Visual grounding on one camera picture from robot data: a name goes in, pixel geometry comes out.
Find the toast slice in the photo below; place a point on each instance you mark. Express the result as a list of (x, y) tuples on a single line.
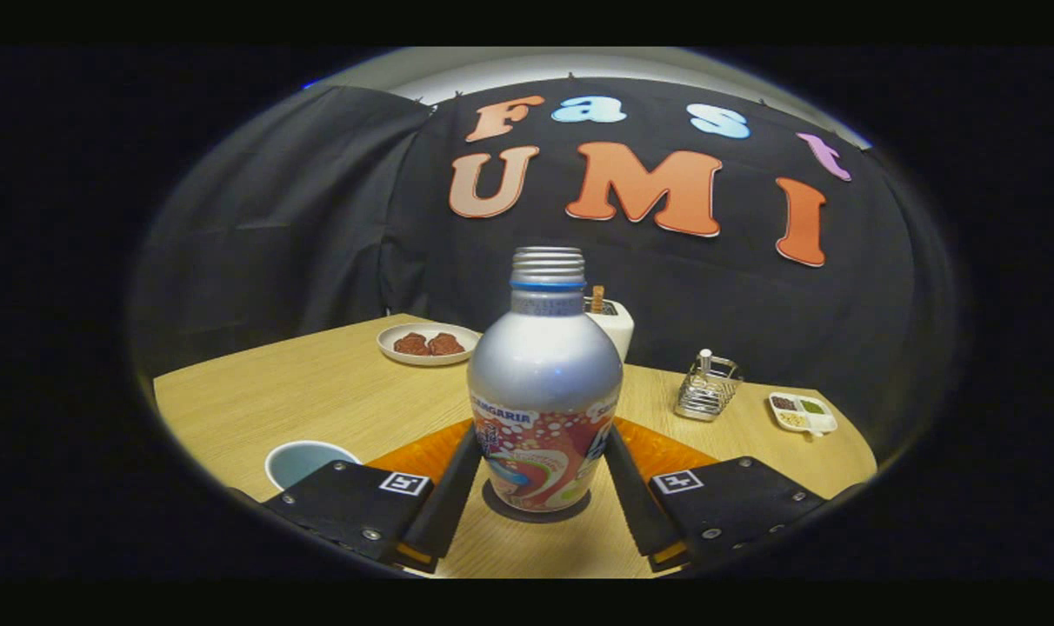
[(597, 300)]

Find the white plate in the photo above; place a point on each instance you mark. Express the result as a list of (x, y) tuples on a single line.
[(427, 359)]

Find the wooden table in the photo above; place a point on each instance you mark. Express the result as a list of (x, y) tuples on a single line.
[(318, 400)]

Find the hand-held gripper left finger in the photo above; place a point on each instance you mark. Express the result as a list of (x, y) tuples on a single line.
[(444, 504)]

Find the white cup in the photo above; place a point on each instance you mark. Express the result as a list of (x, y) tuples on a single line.
[(305, 461)]

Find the brown round coaster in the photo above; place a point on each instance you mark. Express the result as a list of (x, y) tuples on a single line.
[(495, 508)]

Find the red food piece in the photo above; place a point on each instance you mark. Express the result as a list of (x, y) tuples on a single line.
[(447, 344), (412, 344)]

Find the white toaster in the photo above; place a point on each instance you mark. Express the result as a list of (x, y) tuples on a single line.
[(618, 335)]

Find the silver juice bottle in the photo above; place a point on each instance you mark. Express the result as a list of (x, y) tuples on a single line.
[(544, 374)]

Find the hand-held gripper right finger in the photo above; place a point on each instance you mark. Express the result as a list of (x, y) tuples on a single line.
[(636, 509)]

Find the white divided condiment tray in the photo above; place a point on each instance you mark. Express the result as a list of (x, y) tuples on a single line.
[(803, 414)]

